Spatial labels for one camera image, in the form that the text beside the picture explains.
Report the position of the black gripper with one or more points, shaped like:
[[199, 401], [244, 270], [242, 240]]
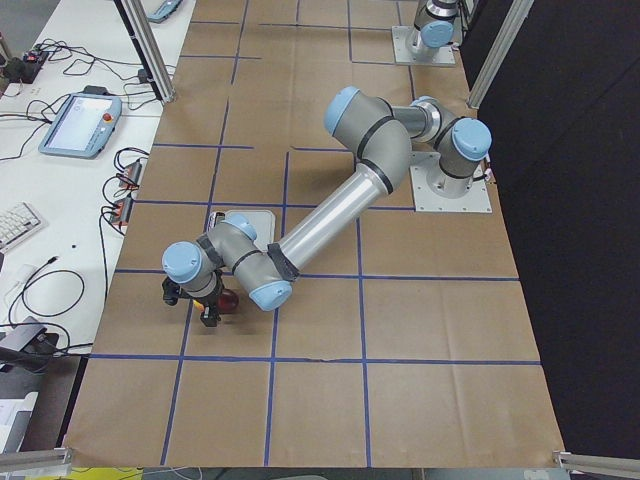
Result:
[[210, 303]]

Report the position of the red yellow mango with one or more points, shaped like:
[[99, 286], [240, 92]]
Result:
[[227, 302]]

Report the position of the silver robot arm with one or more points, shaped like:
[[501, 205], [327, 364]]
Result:
[[434, 24], [381, 137]]

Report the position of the silver digital kitchen scale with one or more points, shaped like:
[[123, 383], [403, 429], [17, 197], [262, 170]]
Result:
[[262, 220]]

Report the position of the lower orange adapter box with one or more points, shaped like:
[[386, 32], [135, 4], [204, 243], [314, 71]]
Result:
[[120, 215]]

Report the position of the orange adapter box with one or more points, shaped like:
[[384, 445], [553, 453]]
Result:
[[120, 215], [130, 177]]

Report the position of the upper orange adapter box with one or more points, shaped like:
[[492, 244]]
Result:
[[130, 177]]

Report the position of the grey laptop hub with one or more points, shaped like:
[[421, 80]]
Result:
[[28, 339]]

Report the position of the white keyboard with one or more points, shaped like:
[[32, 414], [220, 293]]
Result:
[[19, 223]]

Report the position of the blue teach pendant tablet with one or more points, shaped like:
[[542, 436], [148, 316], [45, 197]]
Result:
[[82, 127]]

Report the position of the black electronics board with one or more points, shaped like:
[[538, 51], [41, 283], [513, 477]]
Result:
[[26, 68]]

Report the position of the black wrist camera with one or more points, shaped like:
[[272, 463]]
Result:
[[171, 292]]

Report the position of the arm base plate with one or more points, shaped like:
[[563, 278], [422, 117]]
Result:
[[436, 192], [409, 50]]

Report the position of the aluminium frame post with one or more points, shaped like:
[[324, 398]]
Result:
[[139, 31]]

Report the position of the aluminium post right side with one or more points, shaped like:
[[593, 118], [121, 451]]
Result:
[[515, 17]]

